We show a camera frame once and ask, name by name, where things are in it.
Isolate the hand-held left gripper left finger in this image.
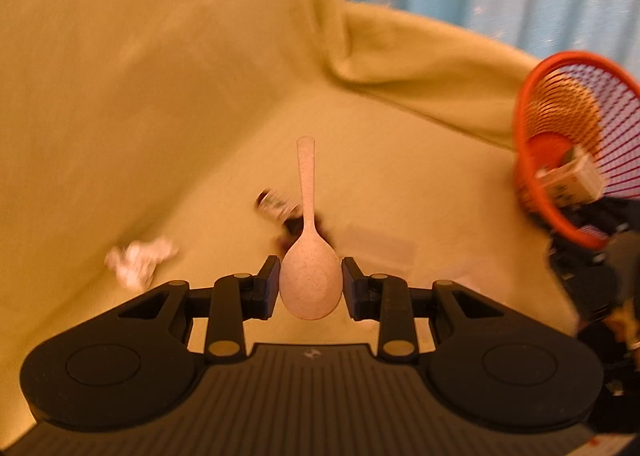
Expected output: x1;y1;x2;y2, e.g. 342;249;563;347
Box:
117;255;282;363

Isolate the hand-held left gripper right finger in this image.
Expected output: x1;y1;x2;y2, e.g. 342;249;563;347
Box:
341;256;508;363

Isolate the speckled pink spoon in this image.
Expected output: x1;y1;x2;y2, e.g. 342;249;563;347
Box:
278;136;343;321

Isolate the small white vial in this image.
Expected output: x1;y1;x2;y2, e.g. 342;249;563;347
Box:
255;189;301;222

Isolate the white box with grey label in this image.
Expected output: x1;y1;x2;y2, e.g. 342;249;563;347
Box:
535;146;606;209

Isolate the orange plastic basket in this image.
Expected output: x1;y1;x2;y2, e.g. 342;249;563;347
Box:
512;51;640;251

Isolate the crumpled white tissue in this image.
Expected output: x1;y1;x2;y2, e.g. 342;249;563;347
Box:
105;236;180;293

